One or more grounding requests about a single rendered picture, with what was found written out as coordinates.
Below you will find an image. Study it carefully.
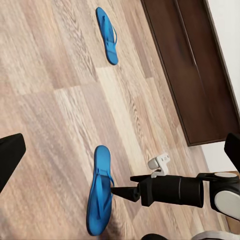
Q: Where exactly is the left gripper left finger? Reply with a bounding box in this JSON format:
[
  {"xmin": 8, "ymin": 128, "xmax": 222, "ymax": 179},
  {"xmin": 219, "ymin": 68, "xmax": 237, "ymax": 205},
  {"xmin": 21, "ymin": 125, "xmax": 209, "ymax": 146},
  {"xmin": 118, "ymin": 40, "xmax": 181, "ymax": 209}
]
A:
[{"xmin": 0, "ymin": 133, "xmax": 26, "ymax": 193}]

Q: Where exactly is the sandal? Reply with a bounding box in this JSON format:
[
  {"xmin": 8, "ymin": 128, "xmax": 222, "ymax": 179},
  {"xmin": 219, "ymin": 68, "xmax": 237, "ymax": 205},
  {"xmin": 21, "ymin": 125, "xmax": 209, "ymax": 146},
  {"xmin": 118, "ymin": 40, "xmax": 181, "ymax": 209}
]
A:
[
  {"xmin": 87, "ymin": 145, "xmax": 115, "ymax": 236},
  {"xmin": 96, "ymin": 7, "xmax": 118, "ymax": 65}
]

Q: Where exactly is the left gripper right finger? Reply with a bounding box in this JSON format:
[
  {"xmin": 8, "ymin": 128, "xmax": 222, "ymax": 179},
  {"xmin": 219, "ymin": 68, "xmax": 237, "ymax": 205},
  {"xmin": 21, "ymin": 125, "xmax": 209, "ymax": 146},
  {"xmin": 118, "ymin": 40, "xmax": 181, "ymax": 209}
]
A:
[{"xmin": 224, "ymin": 132, "xmax": 240, "ymax": 173}]

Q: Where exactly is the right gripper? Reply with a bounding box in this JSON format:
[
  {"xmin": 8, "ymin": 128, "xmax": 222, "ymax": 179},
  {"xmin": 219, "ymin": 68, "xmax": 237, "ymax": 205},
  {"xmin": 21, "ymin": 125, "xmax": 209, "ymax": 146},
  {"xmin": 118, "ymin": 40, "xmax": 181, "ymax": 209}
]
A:
[{"xmin": 111, "ymin": 174, "xmax": 183, "ymax": 207}]

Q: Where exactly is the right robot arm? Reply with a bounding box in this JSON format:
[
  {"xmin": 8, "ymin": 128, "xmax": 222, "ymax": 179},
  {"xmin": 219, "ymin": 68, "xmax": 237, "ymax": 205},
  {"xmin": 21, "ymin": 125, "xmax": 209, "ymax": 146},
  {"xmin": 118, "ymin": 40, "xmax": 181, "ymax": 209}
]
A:
[{"xmin": 111, "ymin": 152, "xmax": 240, "ymax": 221}]

